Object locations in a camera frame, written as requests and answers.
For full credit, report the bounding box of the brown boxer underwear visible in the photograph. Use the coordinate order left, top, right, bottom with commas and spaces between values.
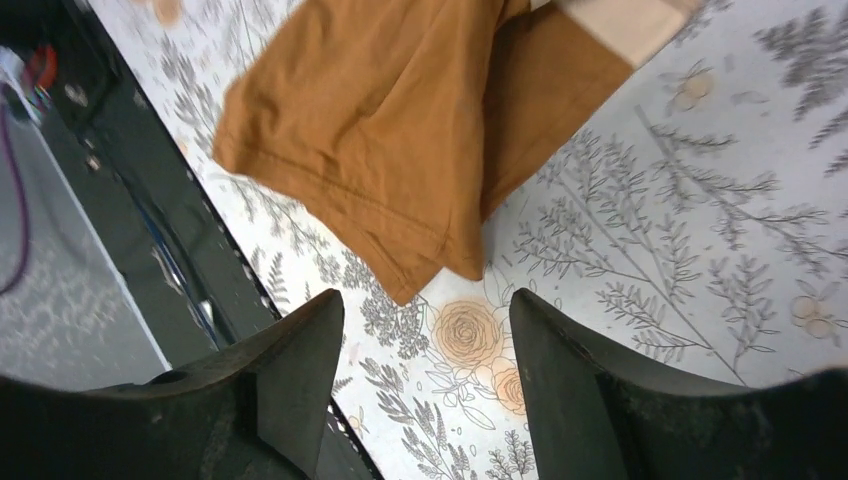
212, 0, 697, 305

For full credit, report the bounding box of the black mounting base rail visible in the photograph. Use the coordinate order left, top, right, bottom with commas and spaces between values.
0, 0, 386, 480

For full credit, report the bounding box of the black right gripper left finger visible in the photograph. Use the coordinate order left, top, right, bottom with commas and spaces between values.
0, 288, 346, 480

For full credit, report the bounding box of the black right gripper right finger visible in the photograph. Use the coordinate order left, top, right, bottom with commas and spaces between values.
509, 289, 847, 479

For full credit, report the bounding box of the floral patterned table mat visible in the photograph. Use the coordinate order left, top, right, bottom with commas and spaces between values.
92, 1, 847, 479

